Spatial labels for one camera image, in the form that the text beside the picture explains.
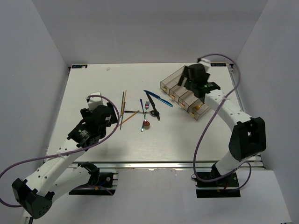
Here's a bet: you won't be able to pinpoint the ornate gold fork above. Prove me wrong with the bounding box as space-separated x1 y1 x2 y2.
193 104 204 111

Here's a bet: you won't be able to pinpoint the orange chopstick upright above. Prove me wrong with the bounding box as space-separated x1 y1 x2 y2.
121 90 127 116

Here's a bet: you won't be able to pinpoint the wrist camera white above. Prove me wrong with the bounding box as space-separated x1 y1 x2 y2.
197 58 211 70
86 91 103 112

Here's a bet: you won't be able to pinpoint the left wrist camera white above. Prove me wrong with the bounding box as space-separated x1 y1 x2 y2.
86 91 103 112

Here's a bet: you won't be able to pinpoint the orange chopstick diagonal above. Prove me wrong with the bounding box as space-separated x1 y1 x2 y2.
117 110 140 127

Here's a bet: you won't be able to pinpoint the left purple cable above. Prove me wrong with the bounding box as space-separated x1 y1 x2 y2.
0 95 121 208

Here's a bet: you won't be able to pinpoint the right blue label sticker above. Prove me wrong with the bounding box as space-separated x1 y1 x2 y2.
210 63 227 67

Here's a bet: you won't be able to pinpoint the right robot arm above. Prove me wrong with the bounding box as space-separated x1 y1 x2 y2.
178 63 266 186

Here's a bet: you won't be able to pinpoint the black spoon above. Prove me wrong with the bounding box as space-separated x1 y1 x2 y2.
124 110 159 117

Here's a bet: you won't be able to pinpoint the left blue label sticker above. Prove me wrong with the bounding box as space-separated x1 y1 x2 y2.
71 64 88 69

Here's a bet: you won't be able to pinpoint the blue knife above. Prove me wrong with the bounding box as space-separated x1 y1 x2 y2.
144 90 173 107

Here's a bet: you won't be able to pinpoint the blue label sticker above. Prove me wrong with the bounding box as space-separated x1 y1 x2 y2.
210 63 227 67
71 64 88 69

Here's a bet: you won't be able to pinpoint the aluminium table rail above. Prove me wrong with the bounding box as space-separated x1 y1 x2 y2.
69 161 264 169

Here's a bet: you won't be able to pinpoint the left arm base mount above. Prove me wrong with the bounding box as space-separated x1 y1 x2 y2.
69 162 118 196

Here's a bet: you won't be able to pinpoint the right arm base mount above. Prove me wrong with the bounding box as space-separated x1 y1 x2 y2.
191 165 241 198

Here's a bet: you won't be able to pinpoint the clear four-compartment organizer tray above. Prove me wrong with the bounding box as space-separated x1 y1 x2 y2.
160 66 221 120

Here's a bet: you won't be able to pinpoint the black knife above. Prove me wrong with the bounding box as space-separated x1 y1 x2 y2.
146 92 160 121

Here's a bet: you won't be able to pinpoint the iridescent fork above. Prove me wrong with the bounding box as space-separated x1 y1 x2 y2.
140 100 150 132

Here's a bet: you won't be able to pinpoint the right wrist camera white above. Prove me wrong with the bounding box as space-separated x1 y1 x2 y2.
197 58 211 70

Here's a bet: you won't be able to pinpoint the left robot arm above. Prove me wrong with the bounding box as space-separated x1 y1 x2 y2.
12 103 117 219

